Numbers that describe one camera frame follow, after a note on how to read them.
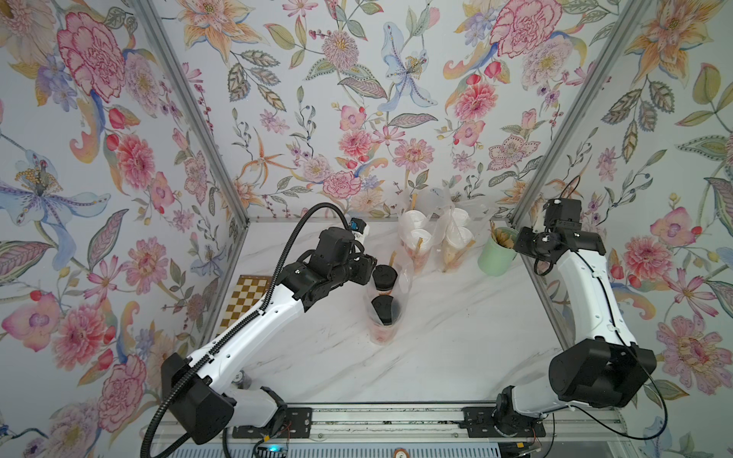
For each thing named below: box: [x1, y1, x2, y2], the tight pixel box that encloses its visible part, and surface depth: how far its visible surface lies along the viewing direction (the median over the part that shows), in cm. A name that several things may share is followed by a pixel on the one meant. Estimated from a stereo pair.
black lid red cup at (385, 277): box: [372, 264, 398, 296], surface depth 84 cm
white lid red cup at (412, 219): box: [399, 209, 428, 230], surface depth 99 cm
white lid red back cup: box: [401, 229, 433, 274], surface depth 93 cm
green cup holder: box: [477, 226, 520, 277], surface depth 103 cm
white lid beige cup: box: [442, 226, 474, 269], surface depth 95 cm
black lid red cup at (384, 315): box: [369, 294, 401, 346], surface depth 78 cm
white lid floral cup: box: [451, 208, 471, 227], surface depth 100 cm
